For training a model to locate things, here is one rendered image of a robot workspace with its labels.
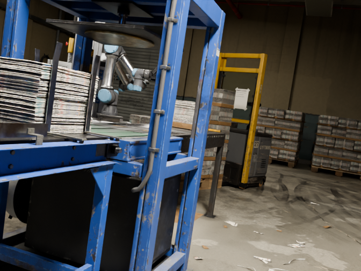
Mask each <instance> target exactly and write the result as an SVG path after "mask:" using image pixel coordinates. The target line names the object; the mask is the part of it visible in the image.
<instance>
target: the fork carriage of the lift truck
mask: <svg viewBox="0 0 361 271"><path fill-rule="evenodd" d="M224 161H225V165H224V171H223V178H222V180H225V181H228V183H230V184H233V185H236V186H238V185H239V181H240V175H241V168H242V164H241V163H237V162H232V161H228V160H224Z"/></svg>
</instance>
